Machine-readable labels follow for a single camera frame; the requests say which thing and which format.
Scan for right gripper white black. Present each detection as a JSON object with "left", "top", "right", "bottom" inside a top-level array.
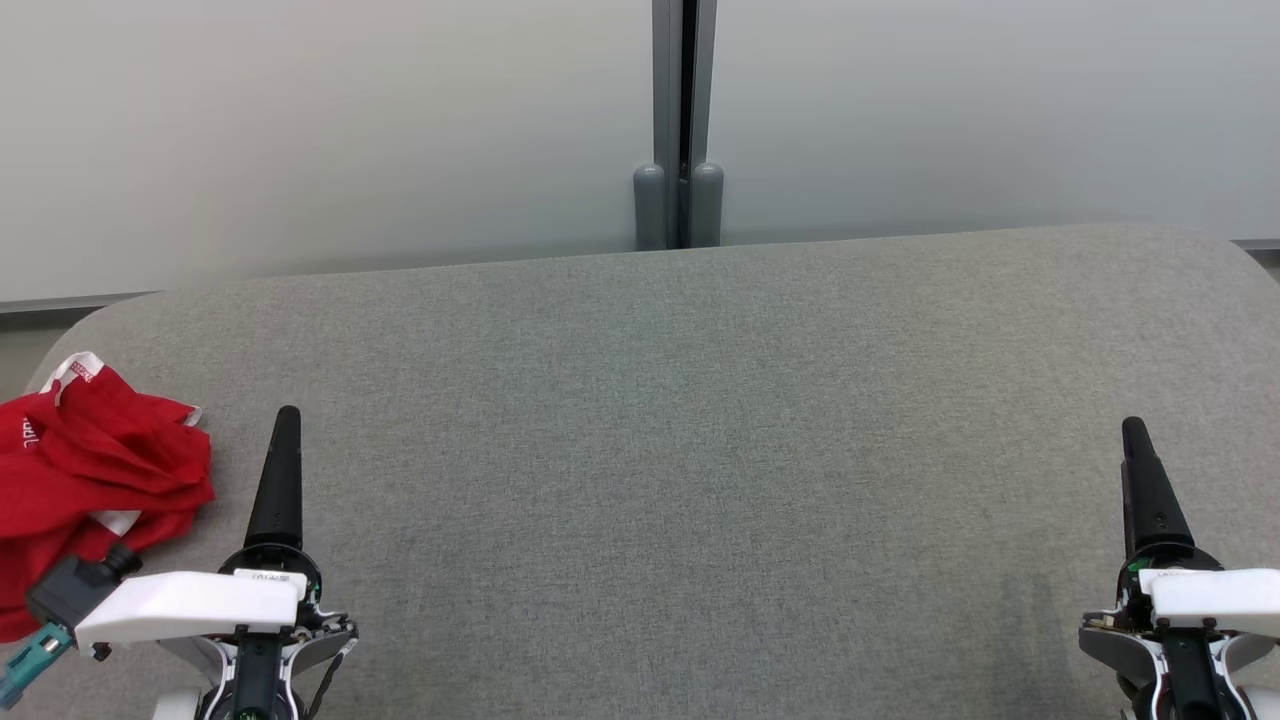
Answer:
[{"left": 1115, "top": 417, "right": 1280, "bottom": 641}]

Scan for grey cylindrical post foot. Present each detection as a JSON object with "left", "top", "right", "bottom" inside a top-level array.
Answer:
[
  {"left": 690, "top": 162, "right": 724, "bottom": 248},
  {"left": 633, "top": 163, "right": 667, "bottom": 251}
]

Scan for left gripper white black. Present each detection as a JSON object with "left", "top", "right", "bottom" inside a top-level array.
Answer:
[{"left": 75, "top": 405, "right": 326, "bottom": 647}]

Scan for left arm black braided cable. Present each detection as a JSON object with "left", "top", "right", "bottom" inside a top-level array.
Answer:
[{"left": 305, "top": 640, "right": 357, "bottom": 720}]

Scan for left teal camera plug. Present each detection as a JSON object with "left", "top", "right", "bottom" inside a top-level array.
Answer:
[{"left": 0, "top": 622, "right": 73, "bottom": 709}]

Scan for grey partition frame post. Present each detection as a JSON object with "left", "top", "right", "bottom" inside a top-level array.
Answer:
[{"left": 652, "top": 0, "right": 718, "bottom": 249}]

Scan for red Bulls 23 shorts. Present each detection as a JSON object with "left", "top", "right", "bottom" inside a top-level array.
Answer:
[{"left": 0, "top": 350, "right": 216, "bottom": 561}]

